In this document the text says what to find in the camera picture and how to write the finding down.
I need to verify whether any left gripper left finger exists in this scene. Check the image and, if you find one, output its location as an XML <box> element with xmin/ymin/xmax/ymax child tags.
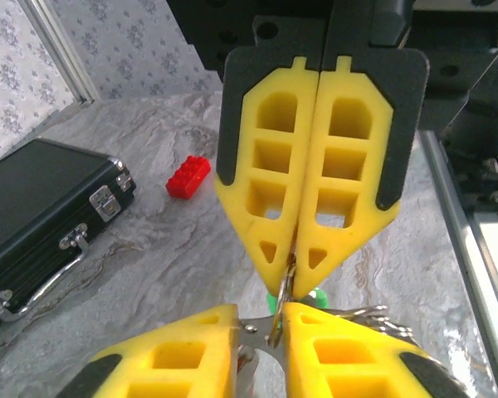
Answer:
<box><xmin>56</xmin><ymin>304</ymin><xmax>240</xmax><ymax>398</ymax></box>

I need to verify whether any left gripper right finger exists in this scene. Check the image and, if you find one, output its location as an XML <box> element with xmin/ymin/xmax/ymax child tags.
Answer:
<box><xmin>281</xmin><ymin>302</ymin><xmax>470</xmax><ymax>398</ymax></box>

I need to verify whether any green key tag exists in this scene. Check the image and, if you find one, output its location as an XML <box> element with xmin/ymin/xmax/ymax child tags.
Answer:
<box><xmin>267</xmin><ymin>248</ymin><xmax>330</xmax><ymax>349</ymax></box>

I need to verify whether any red toy brick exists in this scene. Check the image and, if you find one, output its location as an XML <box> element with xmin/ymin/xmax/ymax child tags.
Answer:
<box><xmin>165</xmin><ymin>155</ymin><xmax>212</xmax><ymax>201</ymax></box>

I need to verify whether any black metal-trimmed case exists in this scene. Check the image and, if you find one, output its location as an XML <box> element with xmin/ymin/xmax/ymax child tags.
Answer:
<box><xmin>0</xmin><ymin>138</ymin><xmax>138</xmax><ymax>362</ymax></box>

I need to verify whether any aluminium mounting rail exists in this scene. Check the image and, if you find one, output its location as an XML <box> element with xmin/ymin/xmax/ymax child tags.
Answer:
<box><xmin>418</xmin><ymin>132</ymin><xmax>498</xmax><ymax>398</ymax></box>

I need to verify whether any aluminium corner post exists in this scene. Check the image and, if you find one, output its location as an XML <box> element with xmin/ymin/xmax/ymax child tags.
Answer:
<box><xmin>22</xmin><ymin>0</ymin><xmax>101</xmax><ymax>104</ymax></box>

